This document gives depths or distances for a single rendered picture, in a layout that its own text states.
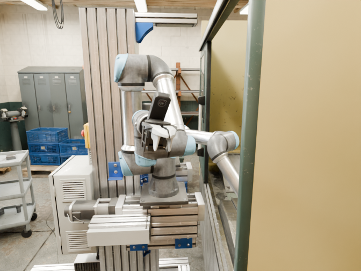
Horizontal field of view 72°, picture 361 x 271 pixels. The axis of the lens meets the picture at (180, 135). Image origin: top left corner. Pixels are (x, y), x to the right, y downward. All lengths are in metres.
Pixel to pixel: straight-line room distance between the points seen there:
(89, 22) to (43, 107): 4.99
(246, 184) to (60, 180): 0.96
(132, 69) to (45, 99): 5.20
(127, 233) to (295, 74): 0.89
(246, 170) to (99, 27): 0.94
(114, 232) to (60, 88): 5.08
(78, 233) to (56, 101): 4.74
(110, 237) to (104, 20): 0.98
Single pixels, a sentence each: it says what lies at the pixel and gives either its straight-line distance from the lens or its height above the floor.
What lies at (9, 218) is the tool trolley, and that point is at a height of 0.19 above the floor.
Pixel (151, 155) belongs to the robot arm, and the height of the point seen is 1.45.
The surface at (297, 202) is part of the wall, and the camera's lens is 0.87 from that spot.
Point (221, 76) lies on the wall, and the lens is 2.77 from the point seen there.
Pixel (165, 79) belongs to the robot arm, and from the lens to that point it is 1.04.
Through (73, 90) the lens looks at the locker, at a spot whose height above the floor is 1.49.
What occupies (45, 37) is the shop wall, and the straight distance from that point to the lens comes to 6.73.
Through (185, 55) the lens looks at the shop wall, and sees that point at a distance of 6.19.
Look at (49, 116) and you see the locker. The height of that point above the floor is 0.90.
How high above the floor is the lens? 1.70
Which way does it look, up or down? 13 degrees down
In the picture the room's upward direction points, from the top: straight up
